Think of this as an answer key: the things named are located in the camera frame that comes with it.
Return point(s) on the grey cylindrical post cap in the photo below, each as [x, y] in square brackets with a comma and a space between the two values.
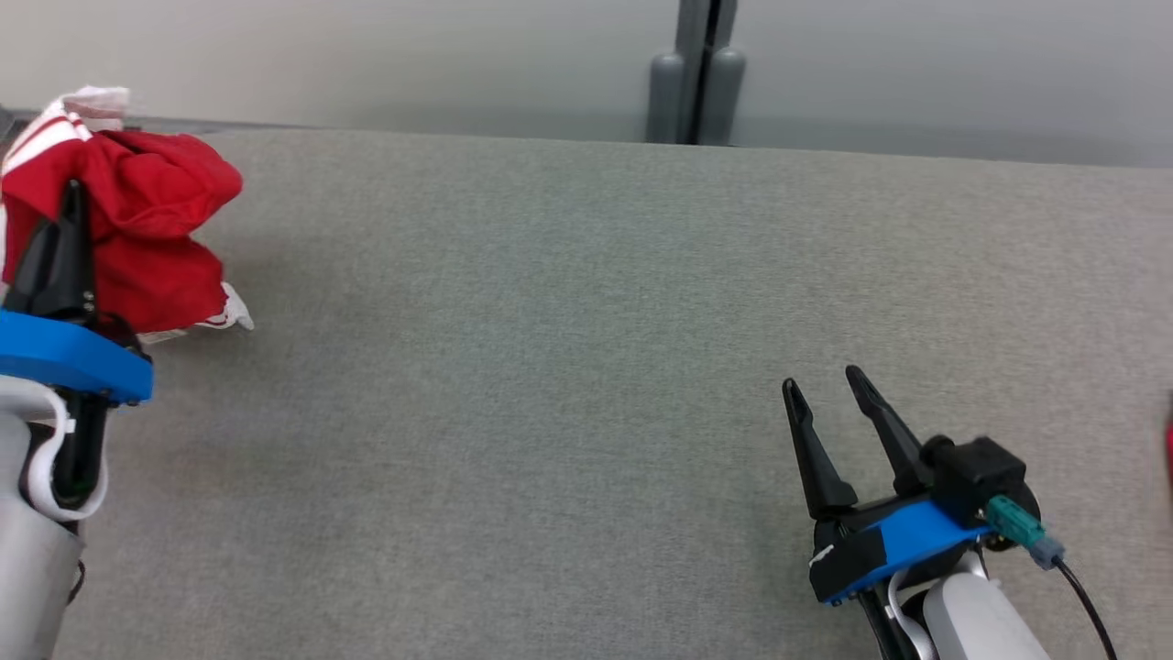
[729, 96]
[665, 101]

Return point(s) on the grey partition frame post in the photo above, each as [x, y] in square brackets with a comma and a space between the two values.
[692, 27]

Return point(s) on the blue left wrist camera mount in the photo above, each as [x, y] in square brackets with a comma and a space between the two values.
[64, 357]

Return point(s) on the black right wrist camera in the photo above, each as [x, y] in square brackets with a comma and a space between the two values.
[976, 472]

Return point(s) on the red and white shirt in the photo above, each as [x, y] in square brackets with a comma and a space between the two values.
[156, 238]

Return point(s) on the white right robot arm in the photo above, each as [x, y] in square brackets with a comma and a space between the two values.
[981, 623]

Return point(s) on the red Bulls 23 jersey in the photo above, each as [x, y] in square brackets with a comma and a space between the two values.
[1170, 449]

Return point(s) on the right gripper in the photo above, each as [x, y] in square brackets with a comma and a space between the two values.
[861, 518]

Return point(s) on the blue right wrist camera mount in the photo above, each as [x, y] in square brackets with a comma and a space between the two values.
[916, 541]

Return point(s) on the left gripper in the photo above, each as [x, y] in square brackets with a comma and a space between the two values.
[78, 458]

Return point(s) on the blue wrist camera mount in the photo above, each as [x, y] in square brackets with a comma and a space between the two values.
[64, 357]
[916, 541]

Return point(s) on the teal right camera connector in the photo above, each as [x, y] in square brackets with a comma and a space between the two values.
[1013, 524]

